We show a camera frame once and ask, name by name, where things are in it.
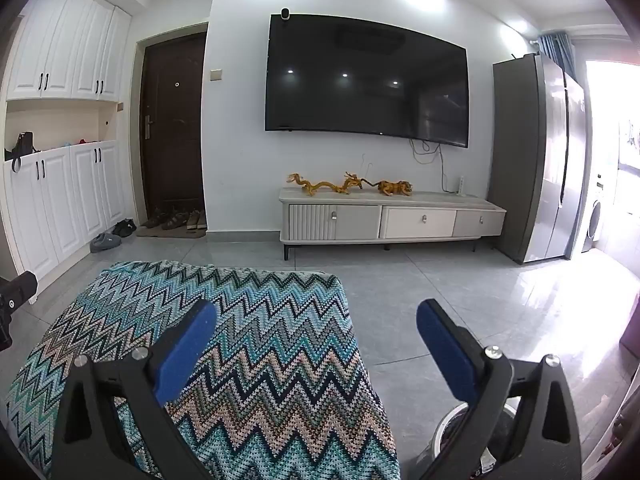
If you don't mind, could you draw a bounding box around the white round trash bin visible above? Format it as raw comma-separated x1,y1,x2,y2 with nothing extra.
431,400,518,480

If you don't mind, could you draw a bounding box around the black handbag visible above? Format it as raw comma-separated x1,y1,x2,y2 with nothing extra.
4,131,42,171

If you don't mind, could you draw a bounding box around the black television cable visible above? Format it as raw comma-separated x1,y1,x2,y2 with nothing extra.
410,137,458,193

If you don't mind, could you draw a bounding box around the white built-in shoe cabinet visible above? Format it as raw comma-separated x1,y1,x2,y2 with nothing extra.
0,0,133,286

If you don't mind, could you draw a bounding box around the golden tiger figurine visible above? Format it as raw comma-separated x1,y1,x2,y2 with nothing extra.
376,180,416,197

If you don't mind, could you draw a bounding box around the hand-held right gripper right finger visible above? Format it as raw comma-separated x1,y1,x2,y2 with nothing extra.
416,299,583,480

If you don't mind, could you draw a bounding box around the white grey television stand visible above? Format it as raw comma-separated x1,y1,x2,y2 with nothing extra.
278,187,507,261

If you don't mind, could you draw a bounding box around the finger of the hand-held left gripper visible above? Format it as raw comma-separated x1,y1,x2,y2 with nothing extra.
0,271,39,307

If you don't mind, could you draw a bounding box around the brown doormat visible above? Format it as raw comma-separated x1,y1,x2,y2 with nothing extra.
136,224,208,240

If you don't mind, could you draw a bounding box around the grey slippers pair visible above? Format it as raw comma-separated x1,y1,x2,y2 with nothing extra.
89,232,122,253

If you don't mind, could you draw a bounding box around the brown sandals pair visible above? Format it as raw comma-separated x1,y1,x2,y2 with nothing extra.
161,208,188,231

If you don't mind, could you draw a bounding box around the grey double-door refrigerator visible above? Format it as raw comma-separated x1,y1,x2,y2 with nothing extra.
487,52,587,265

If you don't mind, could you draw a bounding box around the white washing machine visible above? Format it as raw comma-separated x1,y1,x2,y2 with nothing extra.
580,170,608,253

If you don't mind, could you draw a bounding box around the dark brown entrance door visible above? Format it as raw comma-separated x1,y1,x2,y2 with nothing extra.
139,32,208,228

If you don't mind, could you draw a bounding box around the large black wall television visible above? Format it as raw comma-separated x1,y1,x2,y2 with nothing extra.
264,14,471,148

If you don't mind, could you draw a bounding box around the blue curtain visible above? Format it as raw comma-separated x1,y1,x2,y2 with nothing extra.
537,32,576,81

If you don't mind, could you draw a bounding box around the golden dragon figurine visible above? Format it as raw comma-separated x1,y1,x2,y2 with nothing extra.
286,171,369,197

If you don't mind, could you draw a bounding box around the zigzag knitted blanket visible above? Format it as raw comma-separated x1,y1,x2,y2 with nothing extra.
5,260,401,480

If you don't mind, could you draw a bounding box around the purple cabinet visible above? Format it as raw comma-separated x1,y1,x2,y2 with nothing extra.
620,290,640,361

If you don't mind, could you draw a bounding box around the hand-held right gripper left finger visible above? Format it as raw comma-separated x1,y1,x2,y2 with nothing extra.
50,300,218,480

